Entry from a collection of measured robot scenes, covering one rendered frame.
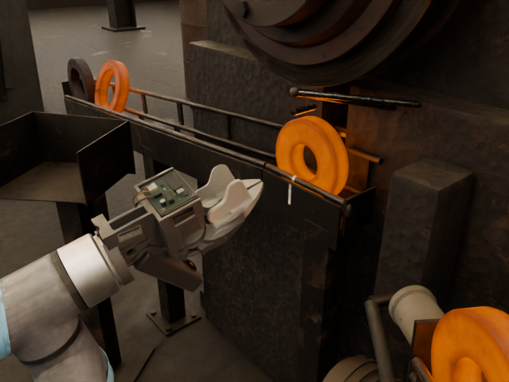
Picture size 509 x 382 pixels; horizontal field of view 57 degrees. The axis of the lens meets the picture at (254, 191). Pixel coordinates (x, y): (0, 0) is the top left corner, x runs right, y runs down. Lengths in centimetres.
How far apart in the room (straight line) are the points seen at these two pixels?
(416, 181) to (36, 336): 49
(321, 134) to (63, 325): 48
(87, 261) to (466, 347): 39
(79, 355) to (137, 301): 112
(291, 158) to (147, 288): 102
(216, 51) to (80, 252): 68
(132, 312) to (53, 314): 113
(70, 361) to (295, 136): 51
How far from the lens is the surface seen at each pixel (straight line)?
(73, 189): 111
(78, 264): 54
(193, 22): 366
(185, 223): 55
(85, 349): 60
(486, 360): 48
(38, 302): 54
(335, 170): 79
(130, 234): 53
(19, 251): 212
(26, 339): 56
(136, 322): 163
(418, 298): 62
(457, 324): 51
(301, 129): 83
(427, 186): 66
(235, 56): 106
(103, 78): 165
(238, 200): 58
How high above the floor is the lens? 107
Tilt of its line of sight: 27 degrees down
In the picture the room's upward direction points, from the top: straight up
